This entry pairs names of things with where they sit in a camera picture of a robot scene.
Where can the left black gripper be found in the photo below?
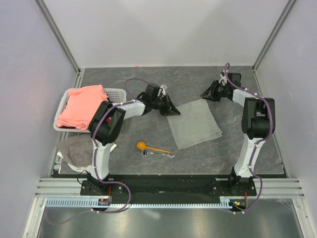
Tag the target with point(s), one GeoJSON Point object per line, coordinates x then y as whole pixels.
{"type": "Point", "coordinates": [169, 109]}

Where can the grey cloth napkin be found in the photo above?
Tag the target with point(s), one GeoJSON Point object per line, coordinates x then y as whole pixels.
{"type": "Point", "coordinates": [195, 125]}

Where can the aluminium frame post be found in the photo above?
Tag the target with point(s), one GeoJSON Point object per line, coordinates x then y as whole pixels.
{"type": "Point", "coordinates": [57, 34]}
{"type": "Point", "coordinates": [274, 32]}

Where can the right aluminium frame post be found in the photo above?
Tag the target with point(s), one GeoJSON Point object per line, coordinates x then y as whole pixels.
{"type": "Point", "coordinates": [274, 32]}

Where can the clear-handled metal fork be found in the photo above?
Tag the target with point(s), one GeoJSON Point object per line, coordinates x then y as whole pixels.
{"type": "Point", "coordinates": [147, 152]}

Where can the blue-grey cable duct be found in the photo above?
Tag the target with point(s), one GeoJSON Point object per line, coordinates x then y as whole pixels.
{"type": "Point", "coordinates": [98, 203]}

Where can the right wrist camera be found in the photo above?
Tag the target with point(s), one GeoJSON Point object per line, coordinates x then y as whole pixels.
{"type": "Point", "coordinates": [223, 80]}

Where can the orange plastic spoon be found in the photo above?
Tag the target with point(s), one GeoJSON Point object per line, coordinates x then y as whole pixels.
{"type": "Point", "coordinates": [142, 146]}

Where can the salmon pink folded cloth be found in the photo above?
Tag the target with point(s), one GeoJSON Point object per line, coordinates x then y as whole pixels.
{"type": "Point", "coordinates": [81, 106]}

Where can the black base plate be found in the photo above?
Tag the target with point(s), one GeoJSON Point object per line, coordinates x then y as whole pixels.
{"type": "Point", "coordinates": [222, 185]}

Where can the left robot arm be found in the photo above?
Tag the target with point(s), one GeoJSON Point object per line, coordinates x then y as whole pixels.
{"type": "Point", "coordinates": [104, 134]}

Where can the grey and white cloth pile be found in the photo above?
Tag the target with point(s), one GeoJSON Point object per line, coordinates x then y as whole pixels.
{"type": "Point", "coordinates": [77, 152]}

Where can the white plastic basket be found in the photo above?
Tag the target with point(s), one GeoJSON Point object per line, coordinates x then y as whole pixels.
{"type": "Point", "coordinates": [115, 95]}

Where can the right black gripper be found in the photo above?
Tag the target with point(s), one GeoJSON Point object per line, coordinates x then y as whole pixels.
{"type": "Point", "coordinates": [212, 94]}

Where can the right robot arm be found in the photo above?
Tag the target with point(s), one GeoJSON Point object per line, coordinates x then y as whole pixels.
{"type": "Point", "coordinates": [257, 124]}

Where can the left aluminium frame post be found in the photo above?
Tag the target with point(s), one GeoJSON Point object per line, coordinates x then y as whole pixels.
{"type": "Point", "coordinates": [57, 34]}

